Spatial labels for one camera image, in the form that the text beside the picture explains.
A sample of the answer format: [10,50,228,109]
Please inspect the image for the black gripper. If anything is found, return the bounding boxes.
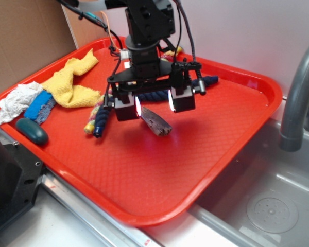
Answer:
[104,47,206,121]

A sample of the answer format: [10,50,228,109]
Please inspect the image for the brown wood chip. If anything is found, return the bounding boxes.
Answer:
[141,107,173,136]

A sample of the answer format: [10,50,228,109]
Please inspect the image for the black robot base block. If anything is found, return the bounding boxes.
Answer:
[0,141,43,231]

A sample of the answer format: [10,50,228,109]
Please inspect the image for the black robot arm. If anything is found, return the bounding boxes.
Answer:
[105,1,206,121]

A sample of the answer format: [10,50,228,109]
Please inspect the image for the red plastic tray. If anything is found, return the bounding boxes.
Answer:
[2,59,282,227]

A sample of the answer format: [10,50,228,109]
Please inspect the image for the yellow cloth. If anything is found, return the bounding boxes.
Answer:
[41,49,101,108]

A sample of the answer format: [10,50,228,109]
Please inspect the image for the blue sponge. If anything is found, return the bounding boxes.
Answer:
[24,90,56,125]

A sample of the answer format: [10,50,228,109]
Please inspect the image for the dark green oval soap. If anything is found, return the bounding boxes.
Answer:
[15,118,49,145]

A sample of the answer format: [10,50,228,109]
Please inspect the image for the grey faucet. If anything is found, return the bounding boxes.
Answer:
[279,48,309,152]

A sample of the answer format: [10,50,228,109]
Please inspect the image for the white crumpled paper towel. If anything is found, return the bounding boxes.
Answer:
[0,81,43,126]

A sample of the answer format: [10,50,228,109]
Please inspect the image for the grey plastic sink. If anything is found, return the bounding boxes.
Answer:
[190,120,309,246]

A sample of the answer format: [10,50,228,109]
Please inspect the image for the brown cardboard panel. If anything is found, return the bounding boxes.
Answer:
[0,1,105,93]

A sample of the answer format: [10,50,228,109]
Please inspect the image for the round sink drain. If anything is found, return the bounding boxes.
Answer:
[246,191,299,234]

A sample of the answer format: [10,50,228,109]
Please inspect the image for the dark blue twisted rope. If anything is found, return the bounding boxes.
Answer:
[92,75,219,139]

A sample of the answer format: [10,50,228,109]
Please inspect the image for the black cable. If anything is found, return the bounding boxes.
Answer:
[173,0,199,65]

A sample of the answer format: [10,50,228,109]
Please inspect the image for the multicolour twisted rope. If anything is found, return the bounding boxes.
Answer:
[83,45,183,135]

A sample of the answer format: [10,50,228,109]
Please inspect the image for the orange wire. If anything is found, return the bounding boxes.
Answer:
[100,10,117,51]

